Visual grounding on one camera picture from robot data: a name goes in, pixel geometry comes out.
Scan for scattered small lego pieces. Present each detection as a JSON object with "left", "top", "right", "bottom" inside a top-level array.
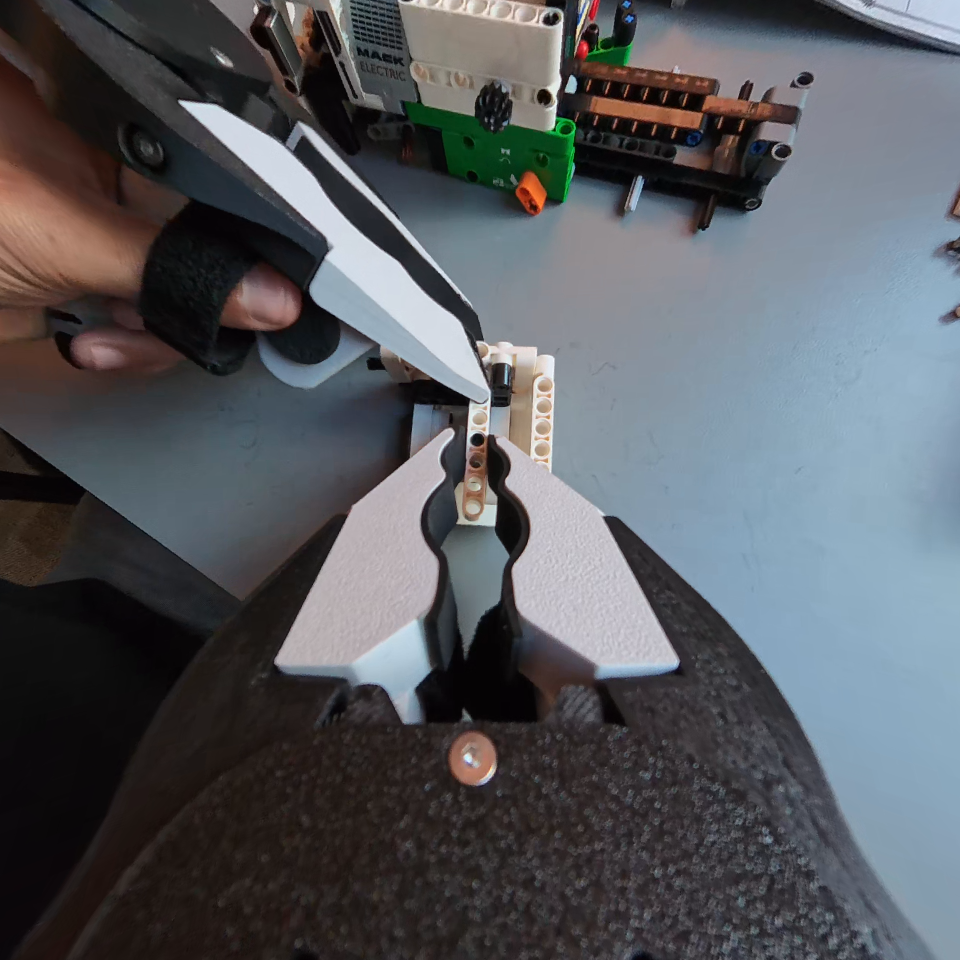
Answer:
[{"left": 933, "top": 187, "right": 960, "bottom": 325}]

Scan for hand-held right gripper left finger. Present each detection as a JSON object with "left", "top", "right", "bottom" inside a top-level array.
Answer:
[{"left": 274, "top": 429, "right": 462, "bottom": 725}]

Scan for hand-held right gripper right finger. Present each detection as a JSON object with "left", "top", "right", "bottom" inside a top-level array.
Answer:
[{"left": 487, "top": 435, "right": 682, "bottom": 702}]

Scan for white lego sub-assembly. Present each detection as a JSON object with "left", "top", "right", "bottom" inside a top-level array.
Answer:
[{"left": 367, "top": 339, "right": 558, "bottom": 530}]

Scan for person's left hand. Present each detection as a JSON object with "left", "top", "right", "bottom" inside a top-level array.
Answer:
[{"left": 0, "top": 56, "right": 305, "bottom": 375}]

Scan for white and green lego truck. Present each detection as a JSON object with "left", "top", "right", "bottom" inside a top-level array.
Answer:
[{"left": 251, "top": 0, "right": 815, "bottom": 232}]

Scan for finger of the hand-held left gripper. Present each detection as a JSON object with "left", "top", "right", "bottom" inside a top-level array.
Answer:
[
  {"left": 285, "top": 122, "right": 486, "bottom": 361},
  {"left": 178, "top": 99, "right": 492, "bottom": 404}
]

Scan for open instruction booklet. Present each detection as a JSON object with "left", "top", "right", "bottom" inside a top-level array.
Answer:
[{"left": 817, "top": 0, "right": 960, "bottom": 54}]

